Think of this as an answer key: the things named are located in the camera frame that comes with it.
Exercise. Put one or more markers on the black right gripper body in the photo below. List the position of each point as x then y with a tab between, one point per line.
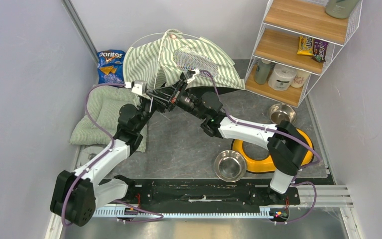
184	99

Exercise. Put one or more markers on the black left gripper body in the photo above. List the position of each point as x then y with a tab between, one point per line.
145	105

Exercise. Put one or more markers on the green striped pet tent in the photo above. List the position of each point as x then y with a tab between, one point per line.
161	62

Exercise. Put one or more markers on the thin white tent pole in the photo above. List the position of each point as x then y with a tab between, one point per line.
162	71

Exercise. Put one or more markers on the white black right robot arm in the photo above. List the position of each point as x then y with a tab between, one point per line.
285	143

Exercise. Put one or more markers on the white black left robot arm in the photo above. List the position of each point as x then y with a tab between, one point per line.
77	194

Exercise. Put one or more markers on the green checked pet cushion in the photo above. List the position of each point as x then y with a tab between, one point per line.
103	106

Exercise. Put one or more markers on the blue Doritos chip bag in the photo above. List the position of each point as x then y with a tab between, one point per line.
110	66

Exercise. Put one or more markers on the steel bowl front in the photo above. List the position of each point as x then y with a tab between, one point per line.
230	166

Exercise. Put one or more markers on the green bottle lower shelf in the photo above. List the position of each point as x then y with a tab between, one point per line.
262	71

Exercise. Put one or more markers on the green bottle shelf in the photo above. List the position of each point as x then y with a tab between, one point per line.
262	71
340	9

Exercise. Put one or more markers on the steel bowl near shelf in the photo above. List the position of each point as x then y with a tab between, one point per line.
279	112

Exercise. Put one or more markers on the white toilet paper roll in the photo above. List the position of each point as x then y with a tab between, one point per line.
281	77

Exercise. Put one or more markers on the cream printed cup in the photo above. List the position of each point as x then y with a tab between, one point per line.
300	78

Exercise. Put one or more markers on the yellow candy bag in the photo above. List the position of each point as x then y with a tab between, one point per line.
305	46

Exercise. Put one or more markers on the dark purple candy bag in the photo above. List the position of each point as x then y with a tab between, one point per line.
319	50

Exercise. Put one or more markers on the green bottle top shelf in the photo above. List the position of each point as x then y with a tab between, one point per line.
340	9

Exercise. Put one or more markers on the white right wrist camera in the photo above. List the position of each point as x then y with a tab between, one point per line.
189	75

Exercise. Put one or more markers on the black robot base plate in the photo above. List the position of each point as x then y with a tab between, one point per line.
152	191

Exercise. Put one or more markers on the white wire wooden shelf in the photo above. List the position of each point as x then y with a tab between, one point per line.
299	34

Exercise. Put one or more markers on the aluminium rail frame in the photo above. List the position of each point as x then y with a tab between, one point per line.
311	197

